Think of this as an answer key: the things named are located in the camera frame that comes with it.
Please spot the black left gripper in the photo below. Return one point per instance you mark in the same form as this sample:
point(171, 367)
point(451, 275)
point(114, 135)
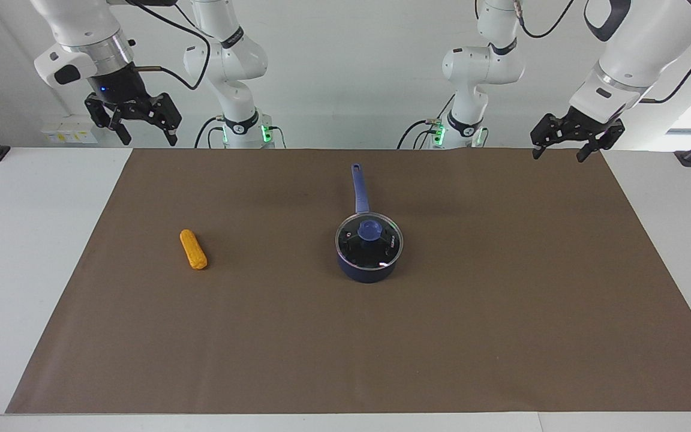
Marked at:
point(588, 127)

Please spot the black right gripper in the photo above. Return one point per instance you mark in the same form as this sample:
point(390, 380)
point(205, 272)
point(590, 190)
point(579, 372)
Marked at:
point(119, 90)

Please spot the yellow corn cob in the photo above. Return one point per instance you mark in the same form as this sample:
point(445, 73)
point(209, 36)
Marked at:
point(193, 250)

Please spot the glass lid with blue knob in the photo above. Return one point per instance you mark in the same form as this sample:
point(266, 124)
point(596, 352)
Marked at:
point(369, 243)

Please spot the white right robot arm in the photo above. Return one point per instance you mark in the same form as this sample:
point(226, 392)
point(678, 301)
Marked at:
point(234, 60)

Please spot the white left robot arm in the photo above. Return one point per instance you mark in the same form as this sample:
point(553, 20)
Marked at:
point(483, 66)

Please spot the brown table mat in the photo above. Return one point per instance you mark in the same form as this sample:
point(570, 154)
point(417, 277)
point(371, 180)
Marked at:
point(441, 336)

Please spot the large white wall socket box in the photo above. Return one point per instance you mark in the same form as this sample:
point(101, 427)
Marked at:
point(78, 135)

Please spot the small white wall socket box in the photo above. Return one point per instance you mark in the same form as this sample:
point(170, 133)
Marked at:
point(50, 135)

